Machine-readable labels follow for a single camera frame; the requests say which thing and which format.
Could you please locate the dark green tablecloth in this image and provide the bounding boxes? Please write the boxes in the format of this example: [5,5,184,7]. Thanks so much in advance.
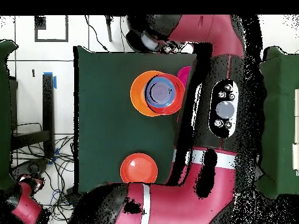
[73,45,198,195]

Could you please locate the large orange bowl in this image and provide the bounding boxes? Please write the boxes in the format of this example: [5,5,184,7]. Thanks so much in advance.
[130,70,164,117]

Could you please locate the thin black cable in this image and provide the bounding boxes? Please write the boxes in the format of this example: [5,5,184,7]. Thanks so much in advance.
[84,15,109,53]
[119,16,129,53]

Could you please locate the small crimson bowl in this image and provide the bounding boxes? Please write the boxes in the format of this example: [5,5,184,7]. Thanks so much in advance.
[176,66,192,89]

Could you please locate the black tripod leg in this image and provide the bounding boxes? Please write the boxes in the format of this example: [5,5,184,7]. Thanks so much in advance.
[104,15,113,43]

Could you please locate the small translucent blue bowl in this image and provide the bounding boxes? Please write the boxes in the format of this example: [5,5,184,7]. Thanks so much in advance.
[145,76,176,109]

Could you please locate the black power brick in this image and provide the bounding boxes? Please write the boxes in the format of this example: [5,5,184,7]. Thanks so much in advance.
[65,187,81,205]

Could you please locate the green cloth side table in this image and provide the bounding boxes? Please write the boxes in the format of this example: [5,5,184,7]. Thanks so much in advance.
[255,46,299,199]
[0,39,22,194]

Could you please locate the red-orange plastic bowl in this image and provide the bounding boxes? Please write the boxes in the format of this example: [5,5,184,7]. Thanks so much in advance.
[120,153,159,184]
[147,73,186,116]

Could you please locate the black stand with blue tape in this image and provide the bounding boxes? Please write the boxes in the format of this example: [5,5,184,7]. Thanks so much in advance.
[10,72,57,159]

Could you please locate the tangle of cables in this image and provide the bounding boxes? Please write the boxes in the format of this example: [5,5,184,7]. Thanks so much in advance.
[11,135,78,222]

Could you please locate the black square frame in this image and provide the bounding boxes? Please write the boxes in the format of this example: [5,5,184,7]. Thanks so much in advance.
[34,15,69,43]

